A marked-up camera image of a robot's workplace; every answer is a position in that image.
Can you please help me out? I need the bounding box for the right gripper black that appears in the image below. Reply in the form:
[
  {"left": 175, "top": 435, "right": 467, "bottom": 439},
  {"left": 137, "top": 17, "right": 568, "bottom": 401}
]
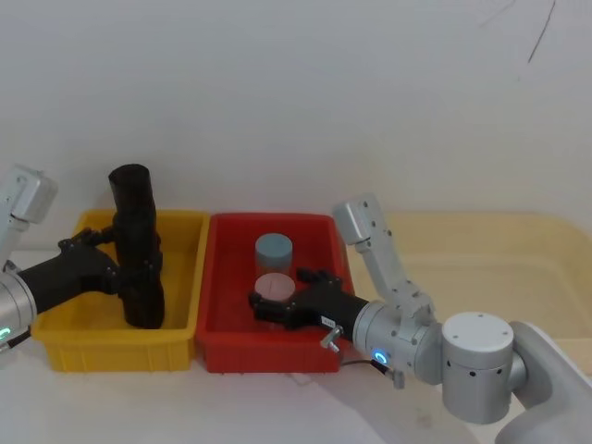
[{"left": 249, "top": 266, "right": 372, "bottom": 344}]

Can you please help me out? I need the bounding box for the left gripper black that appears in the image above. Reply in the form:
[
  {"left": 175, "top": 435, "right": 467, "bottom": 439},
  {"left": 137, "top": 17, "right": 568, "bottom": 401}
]
[{"left": 17, "top": 225, "right": 165, "bottom": 316}]

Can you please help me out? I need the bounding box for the jar with pink lid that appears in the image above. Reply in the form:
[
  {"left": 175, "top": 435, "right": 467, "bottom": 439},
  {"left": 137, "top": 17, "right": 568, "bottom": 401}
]
[{"left": 254, "top": 272, "right": 298, "bottom": 303}]

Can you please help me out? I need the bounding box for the black cylinder tube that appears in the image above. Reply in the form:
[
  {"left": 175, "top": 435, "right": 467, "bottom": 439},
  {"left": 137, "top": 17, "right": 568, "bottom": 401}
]
[{"left": 107, "top": 163, "right": 167, "bottom": 331}]

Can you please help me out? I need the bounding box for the jar with grey-blue lid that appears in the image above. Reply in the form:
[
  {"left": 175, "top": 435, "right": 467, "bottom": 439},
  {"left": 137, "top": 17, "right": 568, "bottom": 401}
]
[{"left": 254, "top": 233, "right": 295, "bottom": 279}]

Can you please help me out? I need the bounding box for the yellow plastic bin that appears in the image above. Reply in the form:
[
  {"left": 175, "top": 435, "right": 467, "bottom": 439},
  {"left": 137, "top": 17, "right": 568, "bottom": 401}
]
[{"left": 31, "top": 209, "right": 211, "bottom": 373}]

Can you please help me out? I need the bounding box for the red plastic bin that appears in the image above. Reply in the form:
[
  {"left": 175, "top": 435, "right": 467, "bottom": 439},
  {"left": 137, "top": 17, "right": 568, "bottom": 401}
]
[{"left": 194, "top": 212, "right": 358, "bottom": 375}]

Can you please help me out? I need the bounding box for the white table cloth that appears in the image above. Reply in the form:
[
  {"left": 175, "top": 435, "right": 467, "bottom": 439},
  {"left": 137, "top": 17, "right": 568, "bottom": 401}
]
[{"left": 0, "top": 249, "right": 592, "bottom": 444}]

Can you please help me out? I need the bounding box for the cream plastic tray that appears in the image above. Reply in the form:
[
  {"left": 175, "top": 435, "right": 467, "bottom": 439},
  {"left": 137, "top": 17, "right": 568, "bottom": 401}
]
[{"left": 341, "top": 210, "right": 592, "bottom": 383}]

